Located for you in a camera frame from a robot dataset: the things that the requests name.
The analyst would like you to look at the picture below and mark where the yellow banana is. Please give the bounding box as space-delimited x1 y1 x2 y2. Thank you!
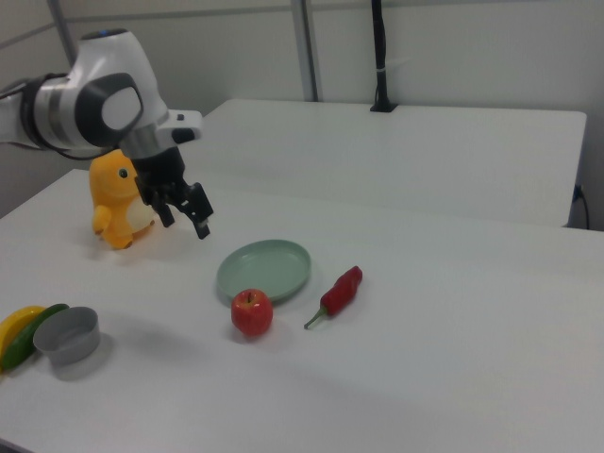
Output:
0 305 48 360

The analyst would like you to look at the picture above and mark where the grey bowl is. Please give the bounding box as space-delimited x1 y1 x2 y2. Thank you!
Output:
32 306 101 366

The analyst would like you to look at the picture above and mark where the red apple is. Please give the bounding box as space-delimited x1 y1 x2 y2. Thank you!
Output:
230 289 275 338

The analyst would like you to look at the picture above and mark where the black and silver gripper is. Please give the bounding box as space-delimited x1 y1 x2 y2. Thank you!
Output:
120 125 214 241

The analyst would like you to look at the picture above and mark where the yellow plush dinosaur toy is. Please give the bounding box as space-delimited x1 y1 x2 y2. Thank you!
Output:
89 148 157 250

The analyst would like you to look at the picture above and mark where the red chili pepper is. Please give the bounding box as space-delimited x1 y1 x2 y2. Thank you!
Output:
303 265 364 330

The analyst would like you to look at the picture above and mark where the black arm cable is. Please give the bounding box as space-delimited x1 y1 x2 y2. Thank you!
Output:
44 146 122 161

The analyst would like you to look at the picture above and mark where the pale green plate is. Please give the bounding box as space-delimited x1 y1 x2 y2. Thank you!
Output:
216 239 313 304

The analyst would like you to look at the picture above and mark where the grey partition post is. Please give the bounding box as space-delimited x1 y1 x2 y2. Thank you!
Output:
290 0 325 103
46 0 76 67

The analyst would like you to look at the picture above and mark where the green cucumber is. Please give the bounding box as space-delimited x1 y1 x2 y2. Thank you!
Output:
0 303 71 371

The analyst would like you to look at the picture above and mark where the black camera stand pole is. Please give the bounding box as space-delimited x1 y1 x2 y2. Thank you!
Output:
369 0 397 113

